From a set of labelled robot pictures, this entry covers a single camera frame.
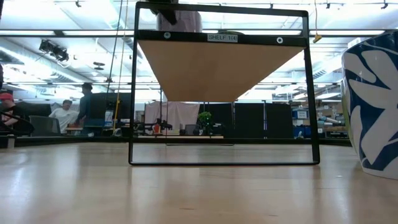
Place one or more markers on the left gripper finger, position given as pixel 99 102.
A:
pixel 166 14

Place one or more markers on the blue white floral mug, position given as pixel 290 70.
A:
pixel 373 109

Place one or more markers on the black background robot arm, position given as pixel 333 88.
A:
pixel 163 126

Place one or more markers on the white shelf label sticker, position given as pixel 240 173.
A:
pixel 222 38

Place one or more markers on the black metal shelf wooden board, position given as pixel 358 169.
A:
pixel 217 71

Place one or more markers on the round ceiling disc fixture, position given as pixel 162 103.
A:
pixel 99 63

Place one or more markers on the white hanging cloth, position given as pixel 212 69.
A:
pixel 180 113

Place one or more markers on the green potted plant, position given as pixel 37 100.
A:
pixel 205 119

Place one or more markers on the large black screen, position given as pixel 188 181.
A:
pixel 99 105

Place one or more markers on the small red object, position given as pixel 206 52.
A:
pixel 156 128

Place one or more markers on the black ceiling spotlight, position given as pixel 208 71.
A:
pixel 54 51

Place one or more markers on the small grey monitor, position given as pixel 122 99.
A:
pixel 191 129

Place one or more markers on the person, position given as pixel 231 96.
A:
pixel 7 107
pixel 65 116
pixel 84 105

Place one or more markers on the black partition panels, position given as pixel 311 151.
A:
pixel 248 119

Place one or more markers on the grey office chair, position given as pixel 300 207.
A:
pixel 45 126

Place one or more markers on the blue white box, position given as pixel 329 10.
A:
pixel 300 113

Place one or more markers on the blue storage bin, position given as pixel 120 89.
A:
pixel 301 131

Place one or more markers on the small white post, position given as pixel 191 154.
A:
pixel 11 141

